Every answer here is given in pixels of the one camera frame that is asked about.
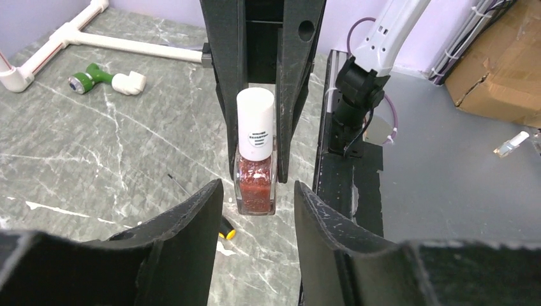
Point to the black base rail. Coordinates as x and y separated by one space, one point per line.
350 186

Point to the red glitter nail polish bottle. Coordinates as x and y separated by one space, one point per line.
255 163

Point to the white pvc pipe frame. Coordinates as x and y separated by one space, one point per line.
18 79

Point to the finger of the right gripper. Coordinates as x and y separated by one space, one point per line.
225 27
297 46

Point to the near black yellow screwdriver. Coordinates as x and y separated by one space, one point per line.
203 212

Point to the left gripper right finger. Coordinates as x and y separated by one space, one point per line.
342 263

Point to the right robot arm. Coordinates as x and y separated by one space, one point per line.
274 42

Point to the cardboard box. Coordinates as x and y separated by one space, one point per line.
499 77

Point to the small white bottle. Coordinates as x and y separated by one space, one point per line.
510 145

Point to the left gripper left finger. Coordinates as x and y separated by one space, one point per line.
160 262

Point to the green white pipe fitting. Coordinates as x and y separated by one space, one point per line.
131 85

